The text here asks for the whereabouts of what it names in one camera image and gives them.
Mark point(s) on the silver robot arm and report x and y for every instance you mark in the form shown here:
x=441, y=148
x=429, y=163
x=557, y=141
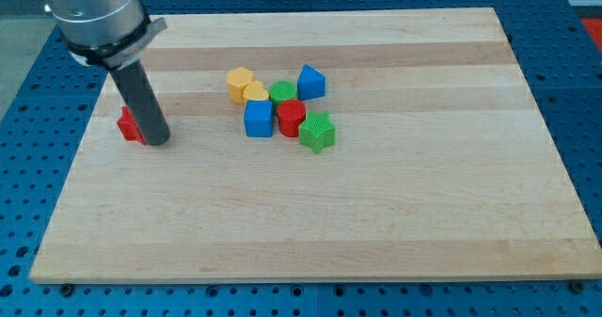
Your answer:
x=108, y=33

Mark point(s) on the green star block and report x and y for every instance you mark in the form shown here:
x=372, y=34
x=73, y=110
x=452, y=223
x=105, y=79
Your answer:
x=317, y=131

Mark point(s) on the red cylinder block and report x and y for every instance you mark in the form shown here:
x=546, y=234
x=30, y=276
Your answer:
x=290, y=114

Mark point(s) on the blue cube block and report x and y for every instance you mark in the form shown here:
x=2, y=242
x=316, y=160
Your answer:
x=258, y=118

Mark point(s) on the green cylinder block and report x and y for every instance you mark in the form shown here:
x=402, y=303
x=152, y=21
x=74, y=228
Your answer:
x=282, y=91

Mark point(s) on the blue triangle block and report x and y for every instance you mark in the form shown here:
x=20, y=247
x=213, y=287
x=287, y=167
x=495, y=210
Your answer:
x=310, y=84

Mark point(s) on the yellow heart block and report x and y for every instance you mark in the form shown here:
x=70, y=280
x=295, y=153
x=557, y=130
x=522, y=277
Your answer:
x=255, y=91

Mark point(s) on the yellow hexagon block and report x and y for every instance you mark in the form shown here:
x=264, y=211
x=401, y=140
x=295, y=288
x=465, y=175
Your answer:
x=237, y=80

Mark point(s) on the wooden board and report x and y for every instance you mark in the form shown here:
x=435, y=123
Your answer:
x=442, y=168

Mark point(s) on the red moon block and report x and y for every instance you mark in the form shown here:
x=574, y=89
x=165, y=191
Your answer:
x=128, y=126

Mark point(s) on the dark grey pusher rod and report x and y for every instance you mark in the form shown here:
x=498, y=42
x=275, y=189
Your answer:
x=136, y=91

